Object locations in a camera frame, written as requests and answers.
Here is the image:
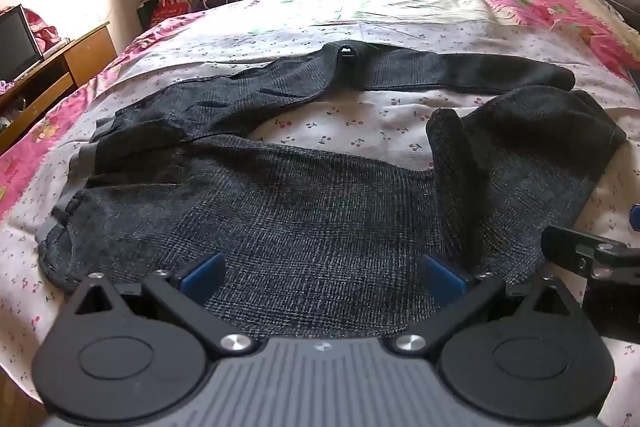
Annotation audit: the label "wooden side cabinet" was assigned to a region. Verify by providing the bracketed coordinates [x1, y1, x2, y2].
[0, 22, 119, 154]

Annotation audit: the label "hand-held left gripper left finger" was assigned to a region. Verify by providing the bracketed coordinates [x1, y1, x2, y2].
[66, 252, 257, 360]

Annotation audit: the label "dark green bag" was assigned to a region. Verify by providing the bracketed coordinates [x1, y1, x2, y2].
[137, 0, 161, 29]

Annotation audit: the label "pink cream pillow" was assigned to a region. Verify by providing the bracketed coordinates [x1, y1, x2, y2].
[475, 0, 640, 82]

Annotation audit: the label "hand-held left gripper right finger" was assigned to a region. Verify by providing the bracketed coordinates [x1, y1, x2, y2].
[392, 253, 578, 358]

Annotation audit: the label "pink cloth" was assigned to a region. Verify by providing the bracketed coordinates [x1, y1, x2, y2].
[22, 8, 64, 58]

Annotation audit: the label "black monitor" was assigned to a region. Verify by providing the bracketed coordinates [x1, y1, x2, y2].
[0, 4, 44, 84]

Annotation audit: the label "floral bed sheet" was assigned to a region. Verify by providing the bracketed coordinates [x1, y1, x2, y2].
[0, 0, 640, 408]

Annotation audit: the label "dark grey plaid pants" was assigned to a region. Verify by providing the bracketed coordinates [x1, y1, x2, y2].
[35, 42, 628, 340]

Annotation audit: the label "red bag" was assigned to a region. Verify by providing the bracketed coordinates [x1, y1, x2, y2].
[150, 0, 192, 26]

